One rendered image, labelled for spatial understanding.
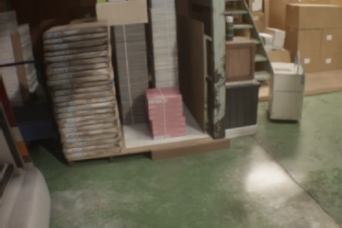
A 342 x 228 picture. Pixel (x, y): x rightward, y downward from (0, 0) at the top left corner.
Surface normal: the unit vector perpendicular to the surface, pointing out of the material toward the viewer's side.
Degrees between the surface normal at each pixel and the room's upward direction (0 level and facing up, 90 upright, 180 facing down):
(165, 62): 90
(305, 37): 90
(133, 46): 90
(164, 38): 90
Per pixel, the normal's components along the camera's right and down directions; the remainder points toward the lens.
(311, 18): 0.23, 0.35
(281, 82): -0.22, 0.36
